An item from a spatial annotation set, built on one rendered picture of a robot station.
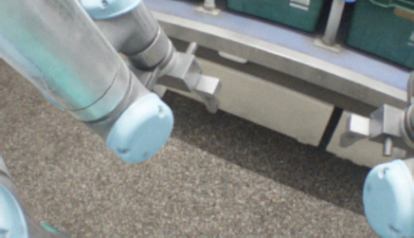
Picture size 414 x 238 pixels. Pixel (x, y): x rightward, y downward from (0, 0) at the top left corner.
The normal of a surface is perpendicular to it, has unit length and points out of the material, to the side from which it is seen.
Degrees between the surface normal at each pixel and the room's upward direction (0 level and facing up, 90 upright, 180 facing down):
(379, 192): 90
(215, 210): 0
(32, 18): 88
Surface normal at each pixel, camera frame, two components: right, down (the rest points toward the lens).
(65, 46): 0.77, 0.43
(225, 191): 0.00, -0.70
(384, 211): -1.00, 0.04
